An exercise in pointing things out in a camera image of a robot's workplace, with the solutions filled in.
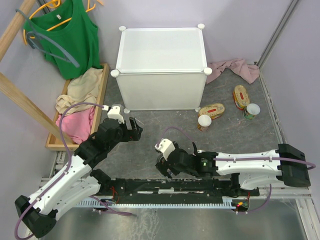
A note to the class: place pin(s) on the green can white lid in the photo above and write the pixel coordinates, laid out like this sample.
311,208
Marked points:
251,111

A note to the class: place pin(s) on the green tank top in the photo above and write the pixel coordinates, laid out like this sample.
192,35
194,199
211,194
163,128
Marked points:
79,38

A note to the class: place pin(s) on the oval gold tin near cabinet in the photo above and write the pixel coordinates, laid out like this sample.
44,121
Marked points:
214,110

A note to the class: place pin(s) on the oval gold tin right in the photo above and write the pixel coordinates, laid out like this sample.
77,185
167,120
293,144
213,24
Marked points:
241,97

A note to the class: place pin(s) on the white cube cabinet counter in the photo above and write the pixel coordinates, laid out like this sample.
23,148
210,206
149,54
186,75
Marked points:
161,68

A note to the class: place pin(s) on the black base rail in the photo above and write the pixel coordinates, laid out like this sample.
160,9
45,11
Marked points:
176,191

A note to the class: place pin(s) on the orange can white lid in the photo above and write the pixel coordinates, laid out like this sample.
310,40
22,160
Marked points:
203,123

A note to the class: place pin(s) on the aluminium frame post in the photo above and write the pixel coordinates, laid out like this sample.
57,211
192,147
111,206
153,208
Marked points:
293,4

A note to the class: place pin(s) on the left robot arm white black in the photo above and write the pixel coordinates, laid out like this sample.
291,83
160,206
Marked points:
77,180

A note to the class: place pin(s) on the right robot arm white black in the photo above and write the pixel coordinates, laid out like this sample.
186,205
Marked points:
248,171

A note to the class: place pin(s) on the orange clothes hanger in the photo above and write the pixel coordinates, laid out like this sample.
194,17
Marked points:
61,13

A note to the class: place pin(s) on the beige cloth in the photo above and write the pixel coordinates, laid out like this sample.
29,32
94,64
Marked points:
85,88

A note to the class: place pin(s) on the white cable duct comb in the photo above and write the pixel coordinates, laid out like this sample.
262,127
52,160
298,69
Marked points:
92,203

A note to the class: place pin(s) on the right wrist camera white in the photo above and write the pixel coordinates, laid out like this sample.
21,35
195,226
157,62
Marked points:
165,146

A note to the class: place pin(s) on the pink cloth in tray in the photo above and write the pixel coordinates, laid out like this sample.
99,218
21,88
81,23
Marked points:
78,125

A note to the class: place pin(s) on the wooden rack pole upper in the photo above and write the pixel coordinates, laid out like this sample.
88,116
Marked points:
14,26

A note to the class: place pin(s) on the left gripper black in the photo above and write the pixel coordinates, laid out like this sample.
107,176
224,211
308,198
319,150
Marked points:
131,134

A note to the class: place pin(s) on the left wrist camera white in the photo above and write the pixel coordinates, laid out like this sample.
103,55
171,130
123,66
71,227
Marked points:
115,112

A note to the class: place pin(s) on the wooden rack pole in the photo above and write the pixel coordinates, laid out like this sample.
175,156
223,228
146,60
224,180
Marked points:
14,26
20,99

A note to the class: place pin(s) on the wooden tray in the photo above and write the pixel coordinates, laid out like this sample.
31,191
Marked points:
55,144

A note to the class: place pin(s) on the aluminium floor rail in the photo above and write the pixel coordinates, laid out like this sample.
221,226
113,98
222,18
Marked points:
283,193

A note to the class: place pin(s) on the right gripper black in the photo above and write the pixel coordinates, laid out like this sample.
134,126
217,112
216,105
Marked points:
162,166

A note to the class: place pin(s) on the mauve cloth on floor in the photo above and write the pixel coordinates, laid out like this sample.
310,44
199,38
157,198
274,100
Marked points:
248,72

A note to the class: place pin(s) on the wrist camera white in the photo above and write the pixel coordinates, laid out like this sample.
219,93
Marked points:
115,112
165,146

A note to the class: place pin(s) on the wooden rack pole lower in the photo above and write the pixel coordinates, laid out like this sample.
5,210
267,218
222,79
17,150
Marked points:
20,99

